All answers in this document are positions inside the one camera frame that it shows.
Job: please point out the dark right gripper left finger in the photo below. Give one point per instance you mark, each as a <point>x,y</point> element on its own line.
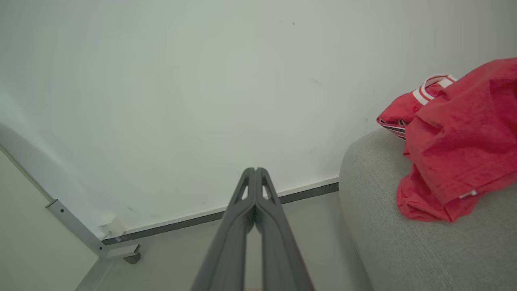
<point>228,250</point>

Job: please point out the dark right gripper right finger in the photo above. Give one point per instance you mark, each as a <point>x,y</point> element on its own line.
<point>278,250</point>

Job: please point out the red striped sports jersey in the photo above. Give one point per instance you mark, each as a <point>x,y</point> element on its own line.
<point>398,109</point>

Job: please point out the red garment with white lettering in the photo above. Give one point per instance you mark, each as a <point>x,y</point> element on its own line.
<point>464,141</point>

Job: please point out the white black baseboard strip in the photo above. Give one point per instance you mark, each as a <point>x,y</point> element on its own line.
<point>181,224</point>

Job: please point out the grey fabric sofa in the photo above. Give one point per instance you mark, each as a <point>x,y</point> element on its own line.
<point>404,250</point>

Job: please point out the beige partition panel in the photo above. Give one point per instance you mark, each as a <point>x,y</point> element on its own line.
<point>32,242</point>

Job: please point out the white wall socket box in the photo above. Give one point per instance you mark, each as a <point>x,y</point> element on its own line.
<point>113,227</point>

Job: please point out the grey metal frame post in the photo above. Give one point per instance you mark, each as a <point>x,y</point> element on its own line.
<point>76,226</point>

